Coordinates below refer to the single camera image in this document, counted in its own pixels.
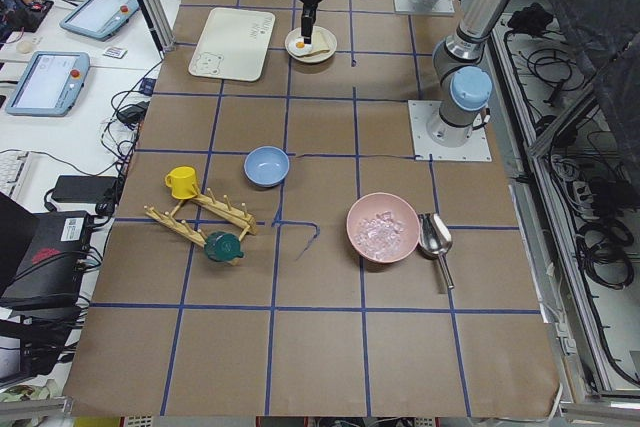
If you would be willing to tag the yellow mug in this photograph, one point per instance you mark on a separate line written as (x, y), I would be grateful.
(183, 183)

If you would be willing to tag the blue bowl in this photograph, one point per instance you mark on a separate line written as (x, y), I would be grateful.
(266, 166)

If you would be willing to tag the black computer box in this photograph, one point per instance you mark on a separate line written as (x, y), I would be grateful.
(40, 256)

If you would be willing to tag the fried egg toy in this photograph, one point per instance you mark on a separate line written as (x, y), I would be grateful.
(300, 48)

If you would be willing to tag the bottom bread slice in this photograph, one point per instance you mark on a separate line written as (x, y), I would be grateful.
(320, 43)

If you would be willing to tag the white keyboard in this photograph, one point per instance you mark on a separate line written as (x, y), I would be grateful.
(14, 169)

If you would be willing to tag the white round plate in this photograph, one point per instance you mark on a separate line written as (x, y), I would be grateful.
(296, 34)

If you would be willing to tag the blue teach pendant far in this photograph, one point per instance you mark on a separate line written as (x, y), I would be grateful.
(99, 19)

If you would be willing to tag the blue teach pendant near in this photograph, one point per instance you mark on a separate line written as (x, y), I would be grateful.
(50, 84)

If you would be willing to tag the metal scoop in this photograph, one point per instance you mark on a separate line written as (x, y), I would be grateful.
(435, 241)

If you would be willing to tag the blue teach pendant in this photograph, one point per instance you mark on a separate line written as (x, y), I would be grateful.
(50, 84)
(99, 19)

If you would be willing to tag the pink bowl with ice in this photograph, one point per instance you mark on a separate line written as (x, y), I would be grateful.
(383, 227)

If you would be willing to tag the black power brick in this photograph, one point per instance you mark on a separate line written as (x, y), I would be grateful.
(83, 189)

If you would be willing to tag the dark green mug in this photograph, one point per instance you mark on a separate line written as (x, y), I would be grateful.
(223, 246)

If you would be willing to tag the cream bear tray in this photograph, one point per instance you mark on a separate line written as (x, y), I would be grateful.
(233, 45)

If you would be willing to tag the wooden mug rack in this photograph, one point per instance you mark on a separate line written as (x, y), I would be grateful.
(215, 208)

